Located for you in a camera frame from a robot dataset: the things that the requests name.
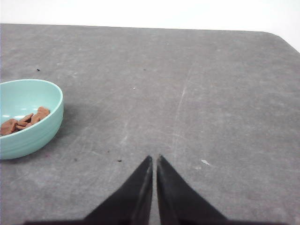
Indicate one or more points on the brown beef cubes pile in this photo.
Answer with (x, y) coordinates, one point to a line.
(12, 125)

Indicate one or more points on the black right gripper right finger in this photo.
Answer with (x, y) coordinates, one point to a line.
(178, 203)

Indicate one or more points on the teal ceramic bowl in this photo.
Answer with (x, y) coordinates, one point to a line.
(19, 98)

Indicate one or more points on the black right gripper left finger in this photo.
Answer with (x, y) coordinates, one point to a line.
(131, 203)

